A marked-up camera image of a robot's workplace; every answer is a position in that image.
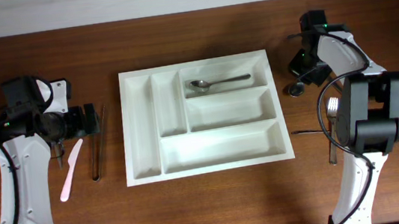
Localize steel fork slanted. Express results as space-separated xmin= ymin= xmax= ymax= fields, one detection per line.
xmin=327 ymin=76 xmax=342 ymax=94

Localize small steel teaspoon right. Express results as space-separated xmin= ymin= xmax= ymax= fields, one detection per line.
xmin=52 ymin=141 xmax=65 ymax=169

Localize white plastic knife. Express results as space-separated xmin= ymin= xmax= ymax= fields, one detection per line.
xmin=59 ymin=139 xmax=83 ymax=202

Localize white cutlery tray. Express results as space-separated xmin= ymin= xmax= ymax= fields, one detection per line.
xmin=118 ymin=50 xmax=295 ymax=187

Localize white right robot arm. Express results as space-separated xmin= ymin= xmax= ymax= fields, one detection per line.
xmin=300 ymin=30 xmax=399 ymax=224

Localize long steel tongs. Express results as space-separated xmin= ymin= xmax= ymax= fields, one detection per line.
xmin=91 ymin=104 xmax=107 ymax=182

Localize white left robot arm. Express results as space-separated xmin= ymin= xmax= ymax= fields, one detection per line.
xmin=0 ymin=76 xmax=100 ymax=224

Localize steel tablespoon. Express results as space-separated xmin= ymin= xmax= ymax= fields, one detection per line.
xmin=187 ymin=74 xmax=252 ymax=93
xmin=287 ymin=81 xmax=305 ymax=97

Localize steel fork horizontal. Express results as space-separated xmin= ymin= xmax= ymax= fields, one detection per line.
xmin=291 ymin=130 xmax=323 ymax=135

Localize steel fork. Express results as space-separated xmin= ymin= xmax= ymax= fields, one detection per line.
xmin=326 ymin=97 xmax=339 ymax=165

